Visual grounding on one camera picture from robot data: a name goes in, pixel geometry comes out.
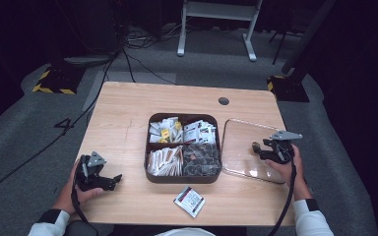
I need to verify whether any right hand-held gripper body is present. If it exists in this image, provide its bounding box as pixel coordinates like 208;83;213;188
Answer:
264;130;303;165

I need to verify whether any person's white shirt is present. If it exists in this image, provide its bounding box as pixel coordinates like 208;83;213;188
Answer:
153;226;216;236

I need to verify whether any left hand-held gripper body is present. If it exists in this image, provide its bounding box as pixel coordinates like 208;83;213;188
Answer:
75;150;116;193

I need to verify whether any black-yellow striped stand base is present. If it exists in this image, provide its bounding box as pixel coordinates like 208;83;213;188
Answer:
267;75;310;103
31;64;87;95

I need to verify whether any bundle of floor cables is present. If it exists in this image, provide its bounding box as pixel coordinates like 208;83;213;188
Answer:
122;21;186;51

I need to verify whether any thin black floor cable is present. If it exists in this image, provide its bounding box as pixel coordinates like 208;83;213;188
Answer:
121;48;177;87

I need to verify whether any person's dark trouser leg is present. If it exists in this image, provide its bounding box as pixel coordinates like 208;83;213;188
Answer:
64;219;99;236

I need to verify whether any pile of yellow-tagged tea bags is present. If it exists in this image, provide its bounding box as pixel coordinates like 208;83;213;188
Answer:
148;116;184;145

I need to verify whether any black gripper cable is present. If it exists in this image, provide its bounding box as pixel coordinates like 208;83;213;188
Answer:
267;161;298;236
71;183;100;236

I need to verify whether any person's left hand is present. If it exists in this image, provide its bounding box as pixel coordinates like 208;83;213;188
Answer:
52;159;104;214

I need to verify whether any pile of brown-white stick packets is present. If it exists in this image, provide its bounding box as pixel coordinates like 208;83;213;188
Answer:
147;146;185;177

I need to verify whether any grey power strip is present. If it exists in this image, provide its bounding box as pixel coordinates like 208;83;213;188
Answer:
62;54;114;67

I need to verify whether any pile of white printed sachets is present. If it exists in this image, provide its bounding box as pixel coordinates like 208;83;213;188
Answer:
182;119;219;146

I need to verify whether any black slanted pole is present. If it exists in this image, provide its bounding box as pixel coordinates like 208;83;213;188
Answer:
281;0;338;75

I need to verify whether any clear plastic lid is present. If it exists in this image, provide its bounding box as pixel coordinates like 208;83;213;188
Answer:
220;118;289;185

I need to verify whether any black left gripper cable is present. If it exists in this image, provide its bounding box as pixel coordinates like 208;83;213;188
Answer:
71;183;100;236

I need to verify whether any white red-striped square packet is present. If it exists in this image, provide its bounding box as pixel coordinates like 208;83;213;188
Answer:
172;186;207;219

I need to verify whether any white metal stand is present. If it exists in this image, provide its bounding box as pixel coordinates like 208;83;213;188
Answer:
176;0;264;63

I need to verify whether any pile of dark packets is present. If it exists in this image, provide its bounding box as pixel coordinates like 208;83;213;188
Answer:
182;143;221;177

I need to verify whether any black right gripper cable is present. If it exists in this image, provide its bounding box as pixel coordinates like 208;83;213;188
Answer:
267;161;298;236

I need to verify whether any brown four-compartment box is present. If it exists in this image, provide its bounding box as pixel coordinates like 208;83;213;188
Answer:
144;112;223;185

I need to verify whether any long black floor cable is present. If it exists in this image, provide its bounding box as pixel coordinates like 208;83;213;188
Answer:
0;48;121;202

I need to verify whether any person's right hand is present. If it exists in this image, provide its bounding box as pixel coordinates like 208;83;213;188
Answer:
265;145;313;202

